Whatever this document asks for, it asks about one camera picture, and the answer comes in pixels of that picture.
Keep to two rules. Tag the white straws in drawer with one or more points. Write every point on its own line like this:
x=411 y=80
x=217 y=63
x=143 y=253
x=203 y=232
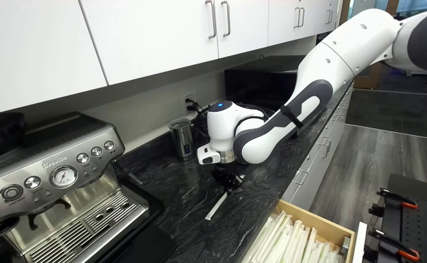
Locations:
x=287 y=239

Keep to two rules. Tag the white upper cabinet left door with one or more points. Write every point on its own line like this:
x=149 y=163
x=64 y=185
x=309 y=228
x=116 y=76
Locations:
x=45 y=52

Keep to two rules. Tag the white upper cabinet right door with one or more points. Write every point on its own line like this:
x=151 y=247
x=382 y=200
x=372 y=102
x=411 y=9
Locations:
x=241 y=25

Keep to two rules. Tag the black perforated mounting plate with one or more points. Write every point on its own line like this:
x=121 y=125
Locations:
x=405 y=225

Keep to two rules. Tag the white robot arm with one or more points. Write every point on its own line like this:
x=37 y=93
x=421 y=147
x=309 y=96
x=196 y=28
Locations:
x=252 y=137

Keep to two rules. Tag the stainless steel espresso machine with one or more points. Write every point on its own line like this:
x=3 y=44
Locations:
x=63 y=196

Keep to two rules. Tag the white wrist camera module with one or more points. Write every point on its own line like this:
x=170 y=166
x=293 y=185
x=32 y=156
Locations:
x=208 y=155

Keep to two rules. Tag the white cabinet door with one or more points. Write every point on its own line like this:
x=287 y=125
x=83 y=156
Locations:
x=138 y=38
x=45 y=52
x=241 y=25

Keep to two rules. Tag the black orange clamp upper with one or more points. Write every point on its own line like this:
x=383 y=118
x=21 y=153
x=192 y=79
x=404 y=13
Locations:
x=386 y=193

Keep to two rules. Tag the black orange clamp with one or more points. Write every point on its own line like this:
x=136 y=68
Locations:
x=396 y=247
x=386 y=193

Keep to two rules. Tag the black orange clamp lower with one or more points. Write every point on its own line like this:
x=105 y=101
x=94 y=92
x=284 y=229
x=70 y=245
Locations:
x=396 y=247

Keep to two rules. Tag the grey lower drawer fronts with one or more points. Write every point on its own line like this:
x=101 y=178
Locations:
x=309 y=177

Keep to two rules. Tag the open wooden drawer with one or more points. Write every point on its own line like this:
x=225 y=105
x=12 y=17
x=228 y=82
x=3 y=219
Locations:
x=350 y=242

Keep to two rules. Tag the far white upper cabinet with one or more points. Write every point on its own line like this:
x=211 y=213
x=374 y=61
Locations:
x=295 y=19

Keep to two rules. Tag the white paper-wrapped straw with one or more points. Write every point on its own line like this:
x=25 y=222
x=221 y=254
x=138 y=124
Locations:
x=217 y=206

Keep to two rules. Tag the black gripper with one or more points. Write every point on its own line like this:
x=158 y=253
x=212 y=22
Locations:
x=227 y=178

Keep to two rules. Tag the white upper cabinet middle door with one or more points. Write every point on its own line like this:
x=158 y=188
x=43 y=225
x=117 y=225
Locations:
x=138 y=38

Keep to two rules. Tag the black stainless microwave oven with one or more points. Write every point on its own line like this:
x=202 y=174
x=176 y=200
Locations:
x=266 y=82

